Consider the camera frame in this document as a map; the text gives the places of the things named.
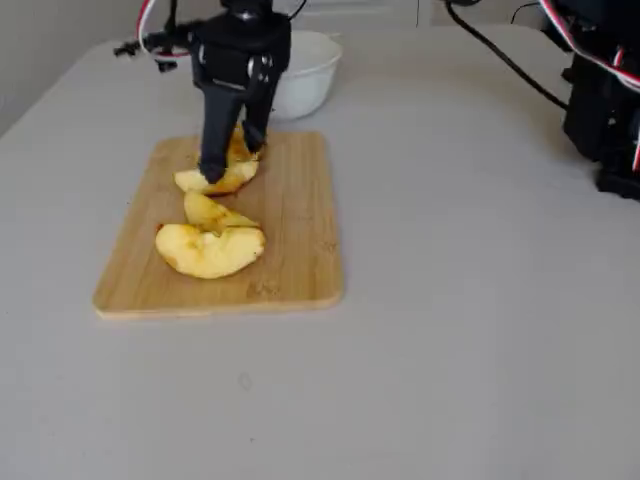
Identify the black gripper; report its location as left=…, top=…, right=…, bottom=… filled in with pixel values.
left=189, top=9, right=293, bottom=184

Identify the white ceramic bowl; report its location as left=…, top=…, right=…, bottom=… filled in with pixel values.
left=269, top=29, right=345, bottom=122

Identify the wooden cutting board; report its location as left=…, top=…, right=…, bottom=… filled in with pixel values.
left=92, top=130, right=345, bottom=322

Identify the large yellow apple slice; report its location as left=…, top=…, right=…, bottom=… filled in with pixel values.
left=154, top=222, right=267, bottom=280

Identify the red white gripper cable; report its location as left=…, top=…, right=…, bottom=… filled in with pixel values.
left=137, top=0, right=177, bottom=72

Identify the thick black power cable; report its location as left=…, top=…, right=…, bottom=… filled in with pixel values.
left=443, top=0, right=572, bottom=110

